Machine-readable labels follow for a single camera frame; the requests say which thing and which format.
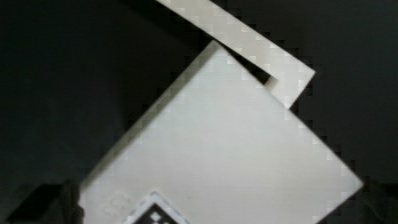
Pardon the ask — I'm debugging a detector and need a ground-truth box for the white cabinet top block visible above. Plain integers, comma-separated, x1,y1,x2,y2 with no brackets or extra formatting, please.
80,43,363,224

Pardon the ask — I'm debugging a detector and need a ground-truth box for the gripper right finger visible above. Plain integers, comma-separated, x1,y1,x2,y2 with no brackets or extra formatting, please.
354,181,398,224

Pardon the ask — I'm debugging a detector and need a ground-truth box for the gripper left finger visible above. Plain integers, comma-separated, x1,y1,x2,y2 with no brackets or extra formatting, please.
2,181,80,224

